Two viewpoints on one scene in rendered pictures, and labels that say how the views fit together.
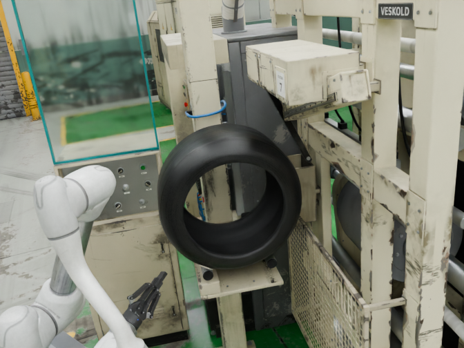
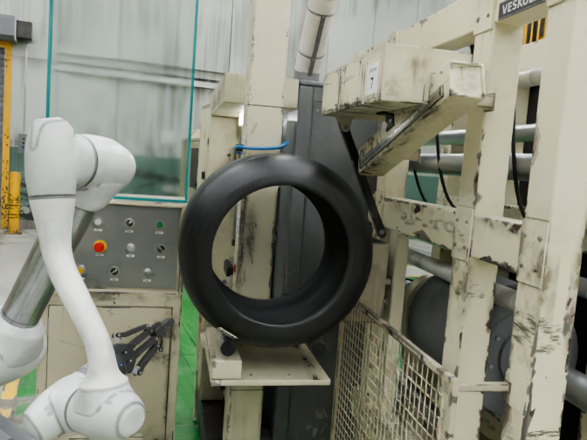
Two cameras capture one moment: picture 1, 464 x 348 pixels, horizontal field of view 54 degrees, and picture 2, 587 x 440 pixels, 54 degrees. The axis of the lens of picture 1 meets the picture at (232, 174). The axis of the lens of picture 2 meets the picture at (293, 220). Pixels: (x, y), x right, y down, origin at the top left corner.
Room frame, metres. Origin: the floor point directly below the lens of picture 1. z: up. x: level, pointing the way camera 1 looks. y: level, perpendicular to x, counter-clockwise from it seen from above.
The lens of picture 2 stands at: (-0.05, 0.09, 1.46)
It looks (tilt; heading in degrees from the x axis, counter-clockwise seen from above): 6 degrees down; 356
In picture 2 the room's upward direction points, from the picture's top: 4 degrees clockwise
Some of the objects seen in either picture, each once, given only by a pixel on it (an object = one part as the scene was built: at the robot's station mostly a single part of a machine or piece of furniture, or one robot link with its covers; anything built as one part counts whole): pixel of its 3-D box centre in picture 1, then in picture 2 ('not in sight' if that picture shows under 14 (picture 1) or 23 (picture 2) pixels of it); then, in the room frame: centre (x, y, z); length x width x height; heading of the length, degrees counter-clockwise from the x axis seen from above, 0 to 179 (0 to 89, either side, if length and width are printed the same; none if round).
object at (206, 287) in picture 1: (204, 266); (222, 350); (1.81, 0.17, 0.83); 0.36 x 0.09 x 0.06; 8
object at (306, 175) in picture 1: (295, 188); (357, 277); (2.10, -0.31, 1.05); 0.20 x 0.15 x 0.30; 8
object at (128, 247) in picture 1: (129, 246); (113, 340); (2.45, 0.67, 0.63); 0.56 x 0.41 x 1.27; 98
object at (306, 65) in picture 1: (293, 68); (384, 89); (1.75, -0.28, 1.71); 0.61 x 0.25 x 0.15; 8
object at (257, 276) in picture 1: (235, 268); (263, 361); (1.83, 0.03, 0.80); 0.37 x 0.36 x 0.02; 98
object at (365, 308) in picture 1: (320, 310); (376, 433); (1.65, -0.33, 0.65); 0.90 x 0.02 x 0.70; 8
